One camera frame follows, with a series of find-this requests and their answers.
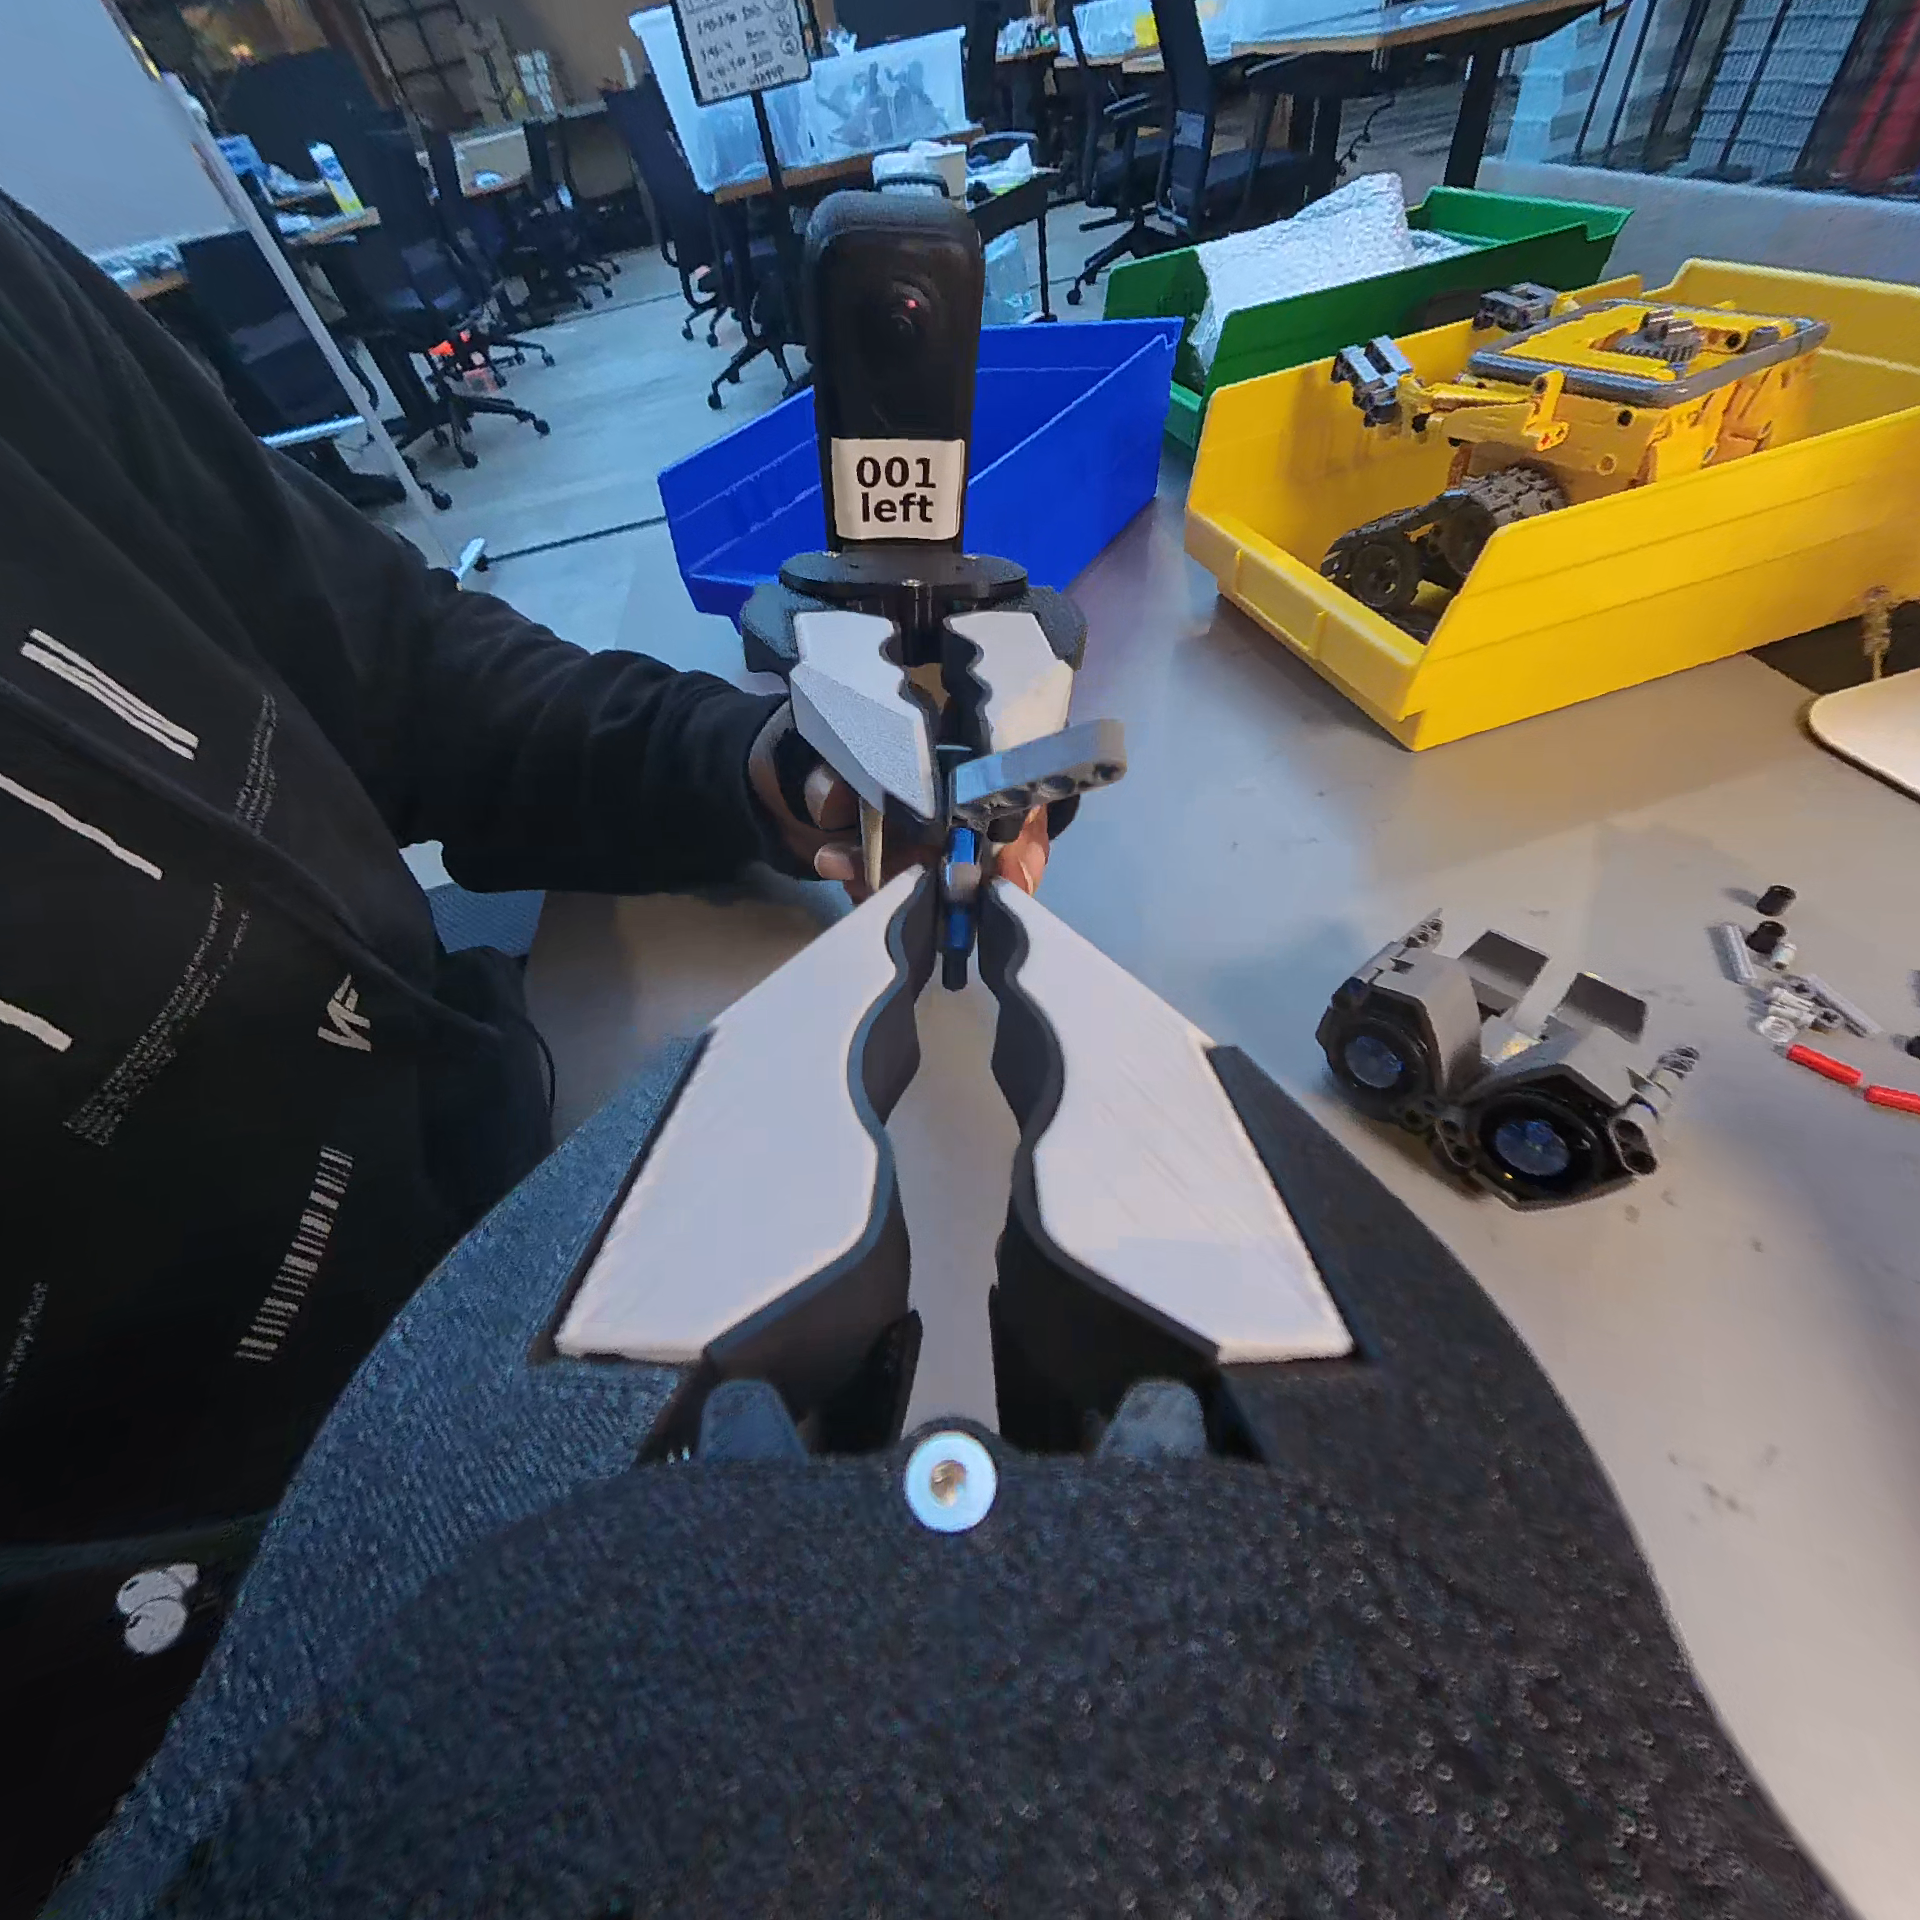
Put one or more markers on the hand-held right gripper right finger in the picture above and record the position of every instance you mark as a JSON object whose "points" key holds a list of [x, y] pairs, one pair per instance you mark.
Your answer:
{"points": [[1171, 1198]]}

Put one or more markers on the white paper cup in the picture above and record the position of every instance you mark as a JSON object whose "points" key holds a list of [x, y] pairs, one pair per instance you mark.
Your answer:
{"points": [[920, 166]]}

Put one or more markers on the sign on black stand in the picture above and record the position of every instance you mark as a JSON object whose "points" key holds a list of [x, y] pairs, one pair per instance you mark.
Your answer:
{"points": [[735, 52]]}

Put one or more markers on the grey bent building beam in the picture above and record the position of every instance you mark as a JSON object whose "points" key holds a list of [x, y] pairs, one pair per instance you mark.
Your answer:
{"points": [[1038, 774]]}

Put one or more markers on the blue-grey chair seat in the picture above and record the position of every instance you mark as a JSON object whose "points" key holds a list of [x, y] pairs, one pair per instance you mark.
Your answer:
{"points": [[488, 923]]}

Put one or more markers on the whiteboard on stand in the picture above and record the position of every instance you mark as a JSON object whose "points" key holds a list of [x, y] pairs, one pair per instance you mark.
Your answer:
{"points": [[93, 119]]}

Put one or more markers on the blue connector pin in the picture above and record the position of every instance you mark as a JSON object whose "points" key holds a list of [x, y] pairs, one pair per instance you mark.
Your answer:
{"points": [[960, 915]]}

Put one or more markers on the person's left forearm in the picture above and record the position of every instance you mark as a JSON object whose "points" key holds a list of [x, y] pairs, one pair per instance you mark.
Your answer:
{"points": [[601, 748]]}

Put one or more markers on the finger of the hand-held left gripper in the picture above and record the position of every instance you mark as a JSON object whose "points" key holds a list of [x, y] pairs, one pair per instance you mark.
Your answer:
{"points": [[1026, 673], [845, 707]]}

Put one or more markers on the grey desk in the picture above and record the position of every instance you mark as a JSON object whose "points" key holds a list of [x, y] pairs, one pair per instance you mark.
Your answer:
{"points": [[1349, 838]]}

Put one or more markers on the clear plastic bin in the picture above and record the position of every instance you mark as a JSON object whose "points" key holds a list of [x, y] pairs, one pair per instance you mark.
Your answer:
{"points": [[871, 91]]}

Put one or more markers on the yellow storage bin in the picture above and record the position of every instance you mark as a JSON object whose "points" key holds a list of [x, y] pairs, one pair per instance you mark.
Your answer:
{"points": [[1621, 603]]}

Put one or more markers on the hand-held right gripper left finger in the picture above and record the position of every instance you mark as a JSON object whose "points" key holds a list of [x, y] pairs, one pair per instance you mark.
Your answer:
{"points": [[735, 1198]]}

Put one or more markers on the blue storage bin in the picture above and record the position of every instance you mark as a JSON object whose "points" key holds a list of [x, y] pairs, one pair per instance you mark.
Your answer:
{"points": [[1081, 438]]}

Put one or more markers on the bubble wrap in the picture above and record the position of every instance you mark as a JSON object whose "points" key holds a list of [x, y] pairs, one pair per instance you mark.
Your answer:
{"points": [[1306, 257]]}

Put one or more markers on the grey toy robot head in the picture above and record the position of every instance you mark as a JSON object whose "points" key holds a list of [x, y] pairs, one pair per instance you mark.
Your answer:
{"points": [[1439, 1021]]}

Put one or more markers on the white board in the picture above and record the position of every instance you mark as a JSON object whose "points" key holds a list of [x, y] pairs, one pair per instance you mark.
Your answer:
{"points": [[1883, 727]]}

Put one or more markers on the yellow toy robot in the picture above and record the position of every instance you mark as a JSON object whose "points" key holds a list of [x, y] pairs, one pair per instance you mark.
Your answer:
{"points": [[1651, 424]]}

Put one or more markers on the person's left hand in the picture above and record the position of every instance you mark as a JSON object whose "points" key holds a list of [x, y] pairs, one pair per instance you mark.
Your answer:
{"points": [[832, 804]]}

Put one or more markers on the scattered small building pieces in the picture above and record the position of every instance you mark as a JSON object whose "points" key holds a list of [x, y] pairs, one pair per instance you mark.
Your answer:
{"points": [[1823, 1066]]}

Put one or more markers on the black office chair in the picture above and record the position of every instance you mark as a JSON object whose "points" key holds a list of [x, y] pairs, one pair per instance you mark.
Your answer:
{"points": [[438, 287], [661, 166], [1198, 150]]}

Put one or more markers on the green storage bin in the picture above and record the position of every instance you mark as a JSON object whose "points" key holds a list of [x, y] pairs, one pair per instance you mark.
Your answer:
{"points": [[1531, 240]]}

